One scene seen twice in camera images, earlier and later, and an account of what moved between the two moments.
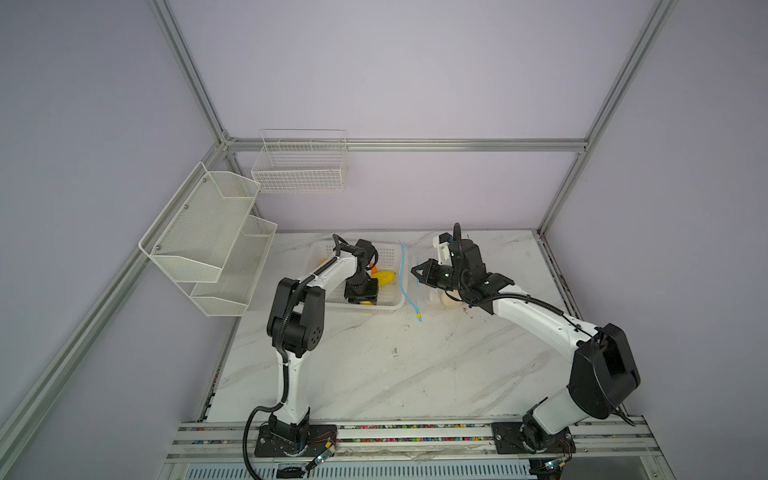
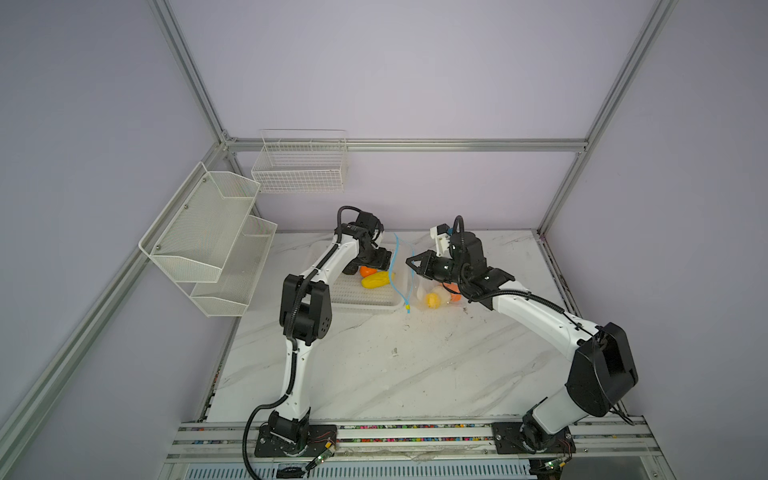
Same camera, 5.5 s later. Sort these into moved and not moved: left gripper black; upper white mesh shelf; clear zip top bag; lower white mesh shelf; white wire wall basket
Moved: left gripper black; clear zip top bag
Not moved: upper white mesh shelf; white wire wall basket; lower white mesh shelf
